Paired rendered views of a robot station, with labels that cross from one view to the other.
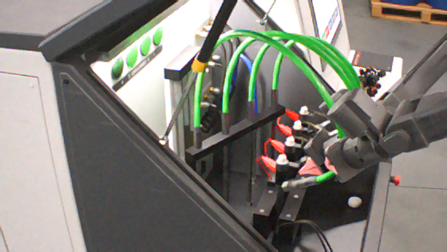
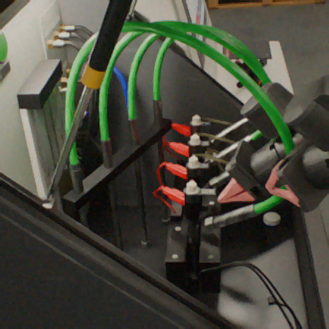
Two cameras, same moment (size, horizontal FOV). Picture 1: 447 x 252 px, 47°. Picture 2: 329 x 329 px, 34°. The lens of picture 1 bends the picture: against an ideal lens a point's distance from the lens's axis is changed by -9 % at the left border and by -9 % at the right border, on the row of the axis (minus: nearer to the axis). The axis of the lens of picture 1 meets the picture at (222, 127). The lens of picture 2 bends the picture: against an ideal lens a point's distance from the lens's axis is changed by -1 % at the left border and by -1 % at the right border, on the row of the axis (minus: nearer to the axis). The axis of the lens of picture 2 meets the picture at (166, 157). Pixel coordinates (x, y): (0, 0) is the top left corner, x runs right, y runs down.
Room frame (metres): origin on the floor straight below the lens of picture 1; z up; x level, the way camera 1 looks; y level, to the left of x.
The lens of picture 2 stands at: (0.30, 0.07, 1.65)
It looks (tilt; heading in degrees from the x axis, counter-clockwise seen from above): 32 degrees down; 347
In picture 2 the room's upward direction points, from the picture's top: 4 degrees counter-clockwise
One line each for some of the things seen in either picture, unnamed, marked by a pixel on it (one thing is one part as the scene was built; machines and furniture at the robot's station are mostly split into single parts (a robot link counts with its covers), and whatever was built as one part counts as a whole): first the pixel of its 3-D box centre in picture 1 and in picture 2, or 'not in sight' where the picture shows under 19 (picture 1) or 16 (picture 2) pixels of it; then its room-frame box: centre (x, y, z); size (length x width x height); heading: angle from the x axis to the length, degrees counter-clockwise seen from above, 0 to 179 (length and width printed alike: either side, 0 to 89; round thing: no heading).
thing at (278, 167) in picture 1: (283, 198); (199, 236); (1.02, -0.14, 1.00); 0.05 x 0.03 x 0.21; 71
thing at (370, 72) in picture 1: (370, 78); (252, 69); (1.68, -0.51, 1.01); 0.23 x 0.11 x 0.06; 161
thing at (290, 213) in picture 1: (289, 199); (197, 231); (1.14, -0.17, 0.91); 0.34 x 0.10 x 0.15; 161
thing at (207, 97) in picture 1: (207, 62); (67, 80); (1.34, 0.04, 1.20); 0.13 x 0.03 x 0.31; 161
